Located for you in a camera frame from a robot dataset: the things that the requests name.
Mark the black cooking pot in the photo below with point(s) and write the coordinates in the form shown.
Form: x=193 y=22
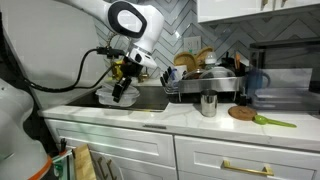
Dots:
x=226 y=65

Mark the black utensil holder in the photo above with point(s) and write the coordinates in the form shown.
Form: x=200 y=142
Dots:
x=242 y=70

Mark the blue translucent bowl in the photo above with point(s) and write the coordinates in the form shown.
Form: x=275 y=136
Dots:
x=181 y=71

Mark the white drawer front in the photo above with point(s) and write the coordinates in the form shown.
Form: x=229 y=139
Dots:
x=250 y=153
x=110 y=140

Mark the black clamp knob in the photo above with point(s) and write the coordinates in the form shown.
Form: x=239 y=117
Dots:
x=63 y=146

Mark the clear plastic storage bin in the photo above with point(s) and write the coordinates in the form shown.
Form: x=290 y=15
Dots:
x=286 y=100

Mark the steel dish rack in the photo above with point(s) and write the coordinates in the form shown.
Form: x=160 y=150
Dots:
x=213 y=84

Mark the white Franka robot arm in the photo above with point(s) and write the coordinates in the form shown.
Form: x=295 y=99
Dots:
x=153 y=30

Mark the gold spring kitchen faucet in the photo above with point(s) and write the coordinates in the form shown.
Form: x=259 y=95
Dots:
x=142 y=77

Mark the clear glass bowl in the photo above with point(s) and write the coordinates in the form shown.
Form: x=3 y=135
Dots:
x=220 y=72

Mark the dark steel sink basin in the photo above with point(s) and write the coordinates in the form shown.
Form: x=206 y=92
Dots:
x=150 y=96

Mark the white wall cabinet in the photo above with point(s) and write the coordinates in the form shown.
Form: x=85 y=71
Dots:
x=233 y=8

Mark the stainless steel cup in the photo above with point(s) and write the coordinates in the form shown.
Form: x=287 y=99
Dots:
x=209 y=105

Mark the round bamboo lid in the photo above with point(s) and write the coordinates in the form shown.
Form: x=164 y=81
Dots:
x=201 y=55
x=185 y=60

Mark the green metal stand frame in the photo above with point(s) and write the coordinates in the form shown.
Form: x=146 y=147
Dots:
x=65 y=168

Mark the white cabinet door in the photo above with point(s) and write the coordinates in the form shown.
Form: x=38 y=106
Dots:
x=146 y=171

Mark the yellow cloth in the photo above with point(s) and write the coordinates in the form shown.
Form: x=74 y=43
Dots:
x=116 y=71

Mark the white wall outlet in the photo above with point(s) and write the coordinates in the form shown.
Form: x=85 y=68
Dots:
x=192 y=44

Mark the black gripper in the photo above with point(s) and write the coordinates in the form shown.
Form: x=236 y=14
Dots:
x=131 y=70

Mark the wooden spatula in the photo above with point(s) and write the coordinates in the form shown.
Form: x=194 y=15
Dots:
x=237 y=60

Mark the green plastic spoon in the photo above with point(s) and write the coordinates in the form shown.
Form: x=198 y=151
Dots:
x=260 y=120

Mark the blue plastic pitcher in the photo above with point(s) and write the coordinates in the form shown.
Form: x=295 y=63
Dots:
x=255 y=81

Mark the smaller clear lunch box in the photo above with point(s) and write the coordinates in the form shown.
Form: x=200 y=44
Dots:
x=132 y=93

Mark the wooden cutting board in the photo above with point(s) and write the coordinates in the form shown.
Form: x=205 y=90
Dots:
x=83 y=165

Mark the round cork coaster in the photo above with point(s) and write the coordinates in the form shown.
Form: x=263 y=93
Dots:
x=241 y=113

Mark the small black dispenser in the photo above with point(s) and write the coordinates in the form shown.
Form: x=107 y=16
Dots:
x=244 y=99

